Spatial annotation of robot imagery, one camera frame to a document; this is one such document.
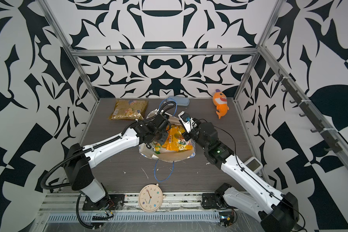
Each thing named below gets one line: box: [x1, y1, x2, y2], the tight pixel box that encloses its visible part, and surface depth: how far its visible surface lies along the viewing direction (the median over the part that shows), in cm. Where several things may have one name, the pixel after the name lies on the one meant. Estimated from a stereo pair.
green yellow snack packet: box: [153, 142, 161, 155], surface depth 86 cm
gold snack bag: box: [108, 99, 149, 120], surface depth 107 cm
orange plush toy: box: [212, 88, 230, 120], surface depth 113 cm
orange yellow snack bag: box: [161, 124, 193, 152], surface depth 89 cm
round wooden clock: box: [138, 183, 166, 213], surface depth 75 cm
